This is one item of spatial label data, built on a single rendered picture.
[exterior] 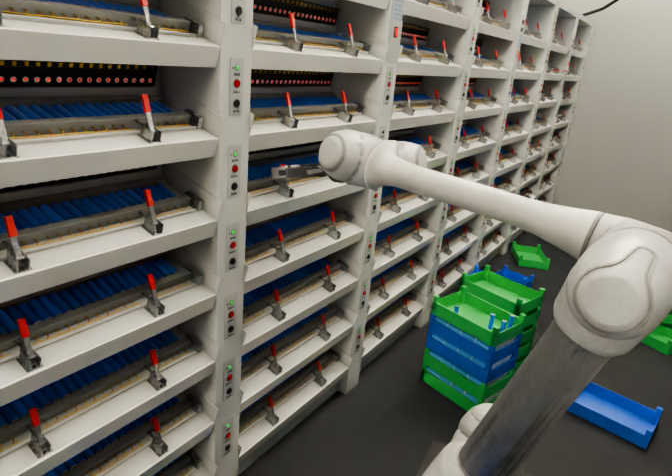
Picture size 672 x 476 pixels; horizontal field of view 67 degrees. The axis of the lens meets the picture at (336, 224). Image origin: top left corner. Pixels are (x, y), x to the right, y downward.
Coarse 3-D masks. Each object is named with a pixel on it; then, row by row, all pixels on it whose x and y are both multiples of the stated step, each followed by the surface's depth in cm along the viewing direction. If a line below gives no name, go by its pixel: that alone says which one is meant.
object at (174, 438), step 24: (168, 408) 134; (192, 408) 138; (216, 408) 134; (120, 432) 123; (144, 432) 125; (168, 432) 130; (192, 432) 132; (96, 456) 116; (120, 456) 120; (144, 456) 122; (168, 456) 125
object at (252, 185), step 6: (252, 180) 137; (258, 180) 138; (264, 180) 139; (270, 180) 141; (276, 180) 143; (282, 180) 145; (288, 180) 148; (294, 180) 151; (252, 186) 135; (258, 186) 138; (264, 186) 140; (270, 186) 142
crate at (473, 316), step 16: (464, 288) 214; (432, 304) 206; (448, 304) 213; (464, 304) 216; (480, 304) 211; (448, 320) 200; (464, 320) 194; (480, 320) 204; (496, 320) 205; (480, 336) 189; (496, 336) 184; (512, 336) 193
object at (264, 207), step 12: (252, 156) 148; (264, 156) 153; (300, 180) 153; (324, 180) 159; (252, 192) 136; (276, 192) 141; (300, 192) 146; (312, 192) 148; (324, 192) 153; (336, 192) 159; (348, 192) 166; (252, 204) 130; (264, 204) 132; (276, 204) 135; (288, 204) 140; (300, 204) 145; (312, 204) 151; (252, 216) 129; (264, 216) 133; (276, 216) 138
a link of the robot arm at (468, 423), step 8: (472, 408) 122; (480, 408) 120; (488, 408) 120; (464, 416) 121; (472, 416) 118; (480, 416) 117; (464, 424) 118; (472, 424) 116; (456, 432) 120; (464, 432) 118; (456, 440) 117; (464, 440) 116; (520, 472) 116
